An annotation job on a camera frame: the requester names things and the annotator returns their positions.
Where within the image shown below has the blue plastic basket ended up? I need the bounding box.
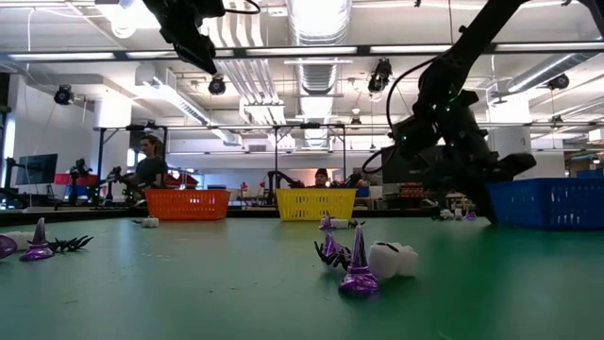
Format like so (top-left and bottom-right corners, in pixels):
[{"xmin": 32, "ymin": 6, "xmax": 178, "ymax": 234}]
[{"xmin": 485, "ymin": 177, "xmax": 604, "ymax": 231}]

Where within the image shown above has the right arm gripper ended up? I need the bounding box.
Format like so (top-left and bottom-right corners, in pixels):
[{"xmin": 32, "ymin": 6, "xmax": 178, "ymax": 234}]
[{"xmin": 422, "ymin": 90, "xmax": 538, "ymax": 224}]

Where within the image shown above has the slanted silver air duct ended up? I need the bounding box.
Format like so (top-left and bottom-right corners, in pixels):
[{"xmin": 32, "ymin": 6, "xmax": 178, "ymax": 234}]
[{"xmin": 507, "ymin": 50, "xmax": 603, "ymax": 95}]

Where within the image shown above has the large black monitor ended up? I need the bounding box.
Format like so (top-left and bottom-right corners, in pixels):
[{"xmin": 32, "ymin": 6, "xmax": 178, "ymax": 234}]
[{"xmin": 380, "ymin": 144, "xmax": 426, "ymax": 185}]

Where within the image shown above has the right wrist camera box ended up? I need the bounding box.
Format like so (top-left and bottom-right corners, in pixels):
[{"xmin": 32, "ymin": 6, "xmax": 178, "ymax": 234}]
[{"xmin": 390, "ymin": 115, "xmax": 443, "ymax": 160}]

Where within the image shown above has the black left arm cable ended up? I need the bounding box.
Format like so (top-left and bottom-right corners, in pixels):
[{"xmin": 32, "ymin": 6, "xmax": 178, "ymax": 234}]
[{"xmin": 224, "ymin": 0, "xmax": 261, "ymax": 15}]

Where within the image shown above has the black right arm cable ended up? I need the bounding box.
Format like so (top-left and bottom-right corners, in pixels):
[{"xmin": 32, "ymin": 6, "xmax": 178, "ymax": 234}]
[{"xmin": 361, "ymin": 55, "xmax": 447, "ymax": 175}]

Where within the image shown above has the green table mat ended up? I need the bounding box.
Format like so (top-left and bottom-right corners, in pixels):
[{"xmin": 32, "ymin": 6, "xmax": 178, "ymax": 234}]
[{"xmin": 0, "ymin": 215, "xmax": 604, "ymax": 340}]

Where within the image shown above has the person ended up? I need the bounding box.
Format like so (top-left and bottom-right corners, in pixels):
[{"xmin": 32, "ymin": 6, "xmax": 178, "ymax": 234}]
[
  {"xmin": 309, "ymin": 167, "xmax": 334, "ymax": 189},
  {"xmin": 120, "ymin": 134, "xmax": 170, "ymax": 205}
]

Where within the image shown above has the yellow plastic basket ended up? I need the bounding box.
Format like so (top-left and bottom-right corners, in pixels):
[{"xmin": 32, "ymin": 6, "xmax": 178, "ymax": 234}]
[{"xmin": 276, "ymin": 187, "xmax": 359, "ymax": 222}]

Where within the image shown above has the orange plastic basket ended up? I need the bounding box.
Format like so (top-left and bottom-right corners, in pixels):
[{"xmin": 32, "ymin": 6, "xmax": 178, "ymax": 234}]
[{"xmin": 144, "ymin": 188, "xmax": 232, "ymax": 222}]

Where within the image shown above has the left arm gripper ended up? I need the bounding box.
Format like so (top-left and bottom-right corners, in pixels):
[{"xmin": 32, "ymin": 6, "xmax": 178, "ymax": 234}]
[{"xmin": 143, "ymin": 0, "xmax": 227, "ymax": 76}]

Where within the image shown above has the black aluminium table frame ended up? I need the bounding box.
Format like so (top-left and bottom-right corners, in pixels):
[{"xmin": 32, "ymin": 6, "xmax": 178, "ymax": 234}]
[{"xmin": 0, "ymin": 206, "xmax": 495, "ymax": 227}]

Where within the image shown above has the round silver air duct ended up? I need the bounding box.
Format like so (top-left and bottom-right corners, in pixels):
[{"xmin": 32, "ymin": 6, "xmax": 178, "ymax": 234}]
[{"xmin": 286, "ymin": 0, "xmax": 354, "ymax": 147}]

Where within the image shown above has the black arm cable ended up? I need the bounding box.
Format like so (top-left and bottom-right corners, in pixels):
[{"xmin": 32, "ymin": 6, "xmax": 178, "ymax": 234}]
[
  {"xmin": 224, "ymin": 0, "xmax": 261, "ymax": 15},
  {"xmin": 361, "ymin": 55, "xmax": 447, "ymax": 175}
]

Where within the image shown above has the black ceiling camera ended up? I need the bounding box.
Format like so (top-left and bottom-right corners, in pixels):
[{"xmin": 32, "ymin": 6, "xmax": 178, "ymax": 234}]
[
  {"xmin": 546, "ymin": 73, "xmax": 571, "ymax": 91},
  {"xmin": 366, "ymin": 57, "xmax": 394, "ymax": 94},
  {"xmin": 53, "ymin": 83, "xmax": 75, "ymax": 106},
  {"xmin": 208, "ymin": 75, "xmax": 227, "ymax": 97}
]

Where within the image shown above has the overhead light bar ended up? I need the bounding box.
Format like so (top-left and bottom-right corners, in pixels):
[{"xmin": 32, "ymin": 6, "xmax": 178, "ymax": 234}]
[{"xmin": 0, "ymin": 42, "xmax": 604, "ymax": 61}]

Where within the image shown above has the dark computer monitor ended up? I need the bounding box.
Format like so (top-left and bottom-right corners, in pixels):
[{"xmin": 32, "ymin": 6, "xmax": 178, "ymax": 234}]
[{"xmin": 15, "ymin": 153, "xmax": 59, "ymax": 186}]

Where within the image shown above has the red bin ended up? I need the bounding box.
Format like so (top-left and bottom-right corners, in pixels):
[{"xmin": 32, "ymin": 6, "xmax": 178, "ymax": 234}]
[{"xmin": 54, "ymin": 172, "xmax": 100, "ymax": 187}]

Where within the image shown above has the black background rig frame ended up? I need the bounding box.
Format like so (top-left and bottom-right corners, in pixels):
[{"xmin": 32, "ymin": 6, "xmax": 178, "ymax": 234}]
[
  {"xmin": 275, "ymin": 123, "xmax": 348, "ymax": 190},
  {"xmin": 92, "ymin": 123, "xmax": 169, "ymax": 207}
]

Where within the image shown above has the white pillar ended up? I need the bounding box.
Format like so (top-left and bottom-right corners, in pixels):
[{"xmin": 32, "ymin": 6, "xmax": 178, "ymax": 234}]
[{"xmin": 487, "ymin": 96, "xmax": 532, "ymax": 157}]

